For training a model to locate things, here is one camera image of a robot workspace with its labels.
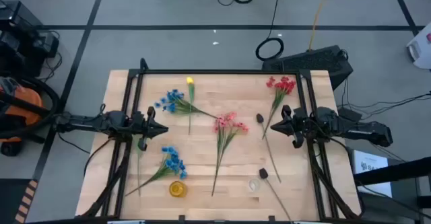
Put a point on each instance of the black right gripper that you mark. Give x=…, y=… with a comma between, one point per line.
x=299, y=126

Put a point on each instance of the pink artificial flower bunch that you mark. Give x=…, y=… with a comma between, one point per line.
x=229, y=119

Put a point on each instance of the blue artificial flower bunch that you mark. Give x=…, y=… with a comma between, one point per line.
x=173, y=160
x=173, y=99

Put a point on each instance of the black electronics box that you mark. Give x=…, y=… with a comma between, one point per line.
x=20, y=52

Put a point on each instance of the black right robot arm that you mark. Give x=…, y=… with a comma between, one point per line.
x=363, y=133

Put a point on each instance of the black equipment case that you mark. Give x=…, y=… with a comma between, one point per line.
x=17, y=15

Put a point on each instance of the yellow glass vase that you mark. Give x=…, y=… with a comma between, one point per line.
x=177, y=189

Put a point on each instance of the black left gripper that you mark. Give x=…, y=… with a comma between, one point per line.
x=143, y=126

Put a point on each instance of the white printed sign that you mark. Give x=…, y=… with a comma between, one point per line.
x=370, y=160

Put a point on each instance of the clear glass vase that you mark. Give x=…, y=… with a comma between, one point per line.
x=254, y=184

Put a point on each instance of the black aluminium table frame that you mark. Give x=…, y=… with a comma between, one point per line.
x=219, y=71

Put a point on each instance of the black power adapter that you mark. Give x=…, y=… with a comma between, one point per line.
x=350, y=113

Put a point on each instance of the red artificial flower bunch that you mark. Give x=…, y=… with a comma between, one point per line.
x=283, y=84

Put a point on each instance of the black beam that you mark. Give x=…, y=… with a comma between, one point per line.
x=397, y=172

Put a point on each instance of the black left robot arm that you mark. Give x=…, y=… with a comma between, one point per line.
x=87, y=122

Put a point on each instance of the white box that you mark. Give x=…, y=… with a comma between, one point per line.
x=422, y=49

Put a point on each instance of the black computer tower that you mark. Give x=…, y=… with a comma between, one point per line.
x=313, y=61

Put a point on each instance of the orange vacuum cleaner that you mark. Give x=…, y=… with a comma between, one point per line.
x=32, y=99
x=56, y=101

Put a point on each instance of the black artificial flower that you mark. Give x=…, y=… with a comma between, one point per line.
x=259, y=118
x=263, y=173

